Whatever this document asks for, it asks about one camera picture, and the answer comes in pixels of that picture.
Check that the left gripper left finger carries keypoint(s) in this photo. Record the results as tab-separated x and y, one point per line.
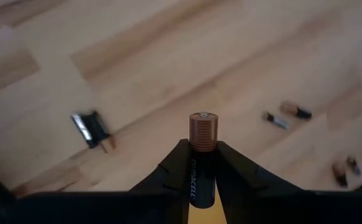
174	174

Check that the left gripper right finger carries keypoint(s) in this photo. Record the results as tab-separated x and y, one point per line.
234	180

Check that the silver black-tipped battery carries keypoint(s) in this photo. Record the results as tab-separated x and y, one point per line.
81	127
275	121

